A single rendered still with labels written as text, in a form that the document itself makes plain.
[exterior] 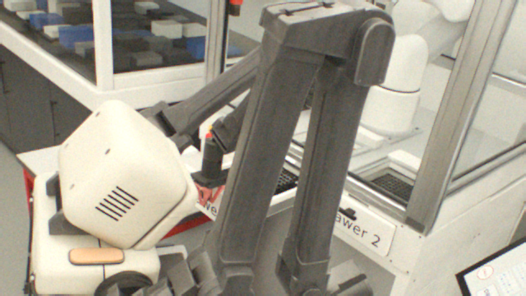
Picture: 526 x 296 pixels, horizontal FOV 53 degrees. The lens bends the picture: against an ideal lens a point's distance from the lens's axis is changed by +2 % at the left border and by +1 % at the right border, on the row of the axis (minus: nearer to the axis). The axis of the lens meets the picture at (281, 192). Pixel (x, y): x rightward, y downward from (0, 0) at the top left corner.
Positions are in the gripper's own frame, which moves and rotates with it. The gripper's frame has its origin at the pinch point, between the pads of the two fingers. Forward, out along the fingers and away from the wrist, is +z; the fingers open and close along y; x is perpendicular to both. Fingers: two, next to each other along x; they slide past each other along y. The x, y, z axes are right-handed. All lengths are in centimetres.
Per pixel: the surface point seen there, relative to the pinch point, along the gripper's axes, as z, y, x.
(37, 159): 14, -16, 69
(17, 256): 89, -4, 116
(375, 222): -3.4, 31.8, -38.4
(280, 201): 0.7, 21.6, -10.4
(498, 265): -15, 22, -75
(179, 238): 23.2, 4.6, 15.0
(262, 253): 39, 40, 6
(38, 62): 2, 18, 135
